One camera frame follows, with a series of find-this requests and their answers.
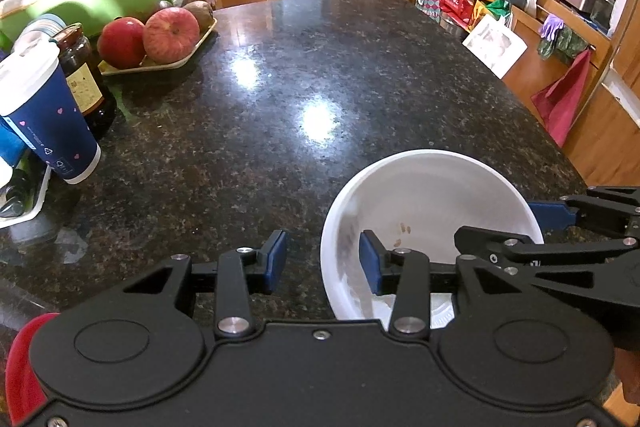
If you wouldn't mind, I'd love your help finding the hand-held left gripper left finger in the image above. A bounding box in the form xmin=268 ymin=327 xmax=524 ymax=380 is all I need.
xmin=95 ymin=230 xmax=289 ymax=341

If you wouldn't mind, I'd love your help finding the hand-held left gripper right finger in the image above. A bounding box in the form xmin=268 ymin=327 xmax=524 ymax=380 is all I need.
xmin=359 ymin=230 xmax=546 ymax=340

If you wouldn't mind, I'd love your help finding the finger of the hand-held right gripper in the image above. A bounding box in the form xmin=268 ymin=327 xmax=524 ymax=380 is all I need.
xmin=529 ymin=186 xmax=640 ymax=239
xmin=454 ymin=226 xmax=640 ymax=330

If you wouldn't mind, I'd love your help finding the smooth white bowl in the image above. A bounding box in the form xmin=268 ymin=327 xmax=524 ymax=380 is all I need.
xmin=320 ymin=149 xmax=545 ymax=332

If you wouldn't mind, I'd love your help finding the red plate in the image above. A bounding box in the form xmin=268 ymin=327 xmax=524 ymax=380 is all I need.
xmin=5 ymin=313 xmax=61 ymax=425

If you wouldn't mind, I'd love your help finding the person's right hand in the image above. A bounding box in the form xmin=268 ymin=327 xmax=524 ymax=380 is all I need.
xmin=614 ymin=349 xmax=640 ymax=406

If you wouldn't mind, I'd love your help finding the wooden shelf unit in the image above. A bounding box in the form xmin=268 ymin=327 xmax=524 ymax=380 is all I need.
xmin=500 ymin=0 xmax=640 ymax=188

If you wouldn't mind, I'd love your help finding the red hanging cloth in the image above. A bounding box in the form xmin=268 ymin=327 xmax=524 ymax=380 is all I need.
xmin=531 ymin=48 xmax=593 ymax=148

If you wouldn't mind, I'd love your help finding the green patterned cloth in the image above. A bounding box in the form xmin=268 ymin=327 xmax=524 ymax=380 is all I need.
xmin=537 ymin=27 xmax=588 ymax=62

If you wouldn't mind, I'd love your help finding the white paper bag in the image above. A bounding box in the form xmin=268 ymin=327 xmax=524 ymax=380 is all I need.
xmin=462 ymin=14 xmax=528 ymax=79

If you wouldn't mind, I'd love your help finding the purple glove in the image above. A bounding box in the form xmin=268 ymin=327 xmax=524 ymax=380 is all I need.
xmin=539 ymin=13 xmax=565 ymax=42

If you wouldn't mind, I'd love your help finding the red shopping bag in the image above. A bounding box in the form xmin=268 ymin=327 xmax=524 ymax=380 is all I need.
xmin=439 ymin=0 xmax=483 ymax=28

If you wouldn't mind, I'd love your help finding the pale yellow fruit tray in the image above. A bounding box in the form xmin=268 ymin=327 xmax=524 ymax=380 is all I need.
xmin=98 ymin=18 xmax=218 ymax=76

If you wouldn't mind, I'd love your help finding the striped red apple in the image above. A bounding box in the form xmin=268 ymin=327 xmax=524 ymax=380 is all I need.
xmin=143 ymin=7 xmax=201 ymax=64

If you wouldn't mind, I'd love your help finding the brown round fruit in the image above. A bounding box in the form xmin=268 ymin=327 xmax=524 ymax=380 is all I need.
xmin=182 ymin=1 xmax=215 ymax=34

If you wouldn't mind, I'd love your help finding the dark sauce jar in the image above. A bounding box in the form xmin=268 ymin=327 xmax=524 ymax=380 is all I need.
xmin=51 ymin=23 xmax=118 ymax=140

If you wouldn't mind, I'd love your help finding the black and white tray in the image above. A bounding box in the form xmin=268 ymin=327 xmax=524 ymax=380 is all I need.
xmin=0 ymin=152 xmax=53 ymax=230

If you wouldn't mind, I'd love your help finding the blue paper cup white lid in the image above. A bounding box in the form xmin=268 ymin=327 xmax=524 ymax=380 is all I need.
xmin=0 ymin=42 xmax=102 ymax=185

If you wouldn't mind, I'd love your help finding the dark red apple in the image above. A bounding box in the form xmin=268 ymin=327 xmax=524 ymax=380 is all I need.
xmin=97 ymin=18 xmax=147 ymax=69

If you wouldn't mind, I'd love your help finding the pale blue round container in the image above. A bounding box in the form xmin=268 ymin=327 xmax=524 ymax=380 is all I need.
xmin=22 ymin=13 xmax=67 ymax=42

